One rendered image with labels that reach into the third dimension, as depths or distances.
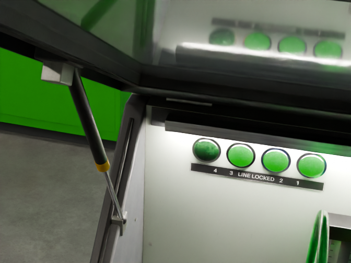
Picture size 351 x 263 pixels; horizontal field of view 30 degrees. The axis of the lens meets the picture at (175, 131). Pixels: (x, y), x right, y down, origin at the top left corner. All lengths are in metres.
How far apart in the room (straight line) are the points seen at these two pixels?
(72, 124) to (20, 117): 0.33
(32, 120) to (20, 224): 0.82
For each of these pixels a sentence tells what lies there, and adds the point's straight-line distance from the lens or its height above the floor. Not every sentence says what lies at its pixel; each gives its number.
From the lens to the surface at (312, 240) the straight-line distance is 1.09.
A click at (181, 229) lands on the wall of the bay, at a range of 1.25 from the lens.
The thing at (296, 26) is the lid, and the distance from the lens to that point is 0.42.
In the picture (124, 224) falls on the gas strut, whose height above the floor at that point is 1.30.
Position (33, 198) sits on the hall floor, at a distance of 3.43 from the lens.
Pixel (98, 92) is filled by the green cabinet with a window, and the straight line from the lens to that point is 3.61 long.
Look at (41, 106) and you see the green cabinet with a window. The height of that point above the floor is 0.23.
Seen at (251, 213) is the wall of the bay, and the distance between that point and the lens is 1.20.
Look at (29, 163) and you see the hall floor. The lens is 3.72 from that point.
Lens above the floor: 1.96
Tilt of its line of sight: 29 degrees down
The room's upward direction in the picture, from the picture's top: 3 degrees clockwise
